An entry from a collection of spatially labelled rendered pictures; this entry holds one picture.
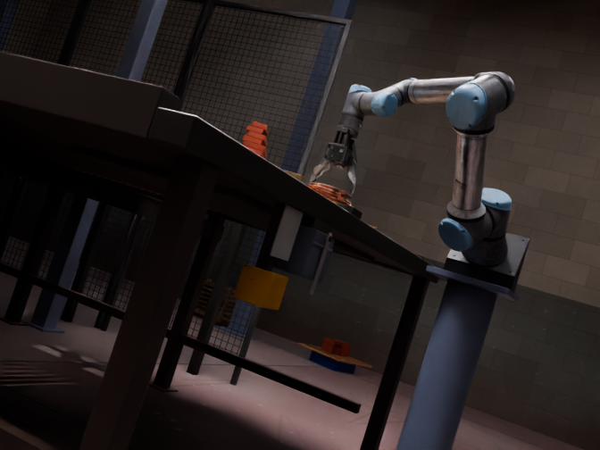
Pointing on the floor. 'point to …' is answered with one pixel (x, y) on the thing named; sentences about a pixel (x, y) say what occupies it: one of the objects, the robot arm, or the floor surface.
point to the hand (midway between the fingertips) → (331, 189)
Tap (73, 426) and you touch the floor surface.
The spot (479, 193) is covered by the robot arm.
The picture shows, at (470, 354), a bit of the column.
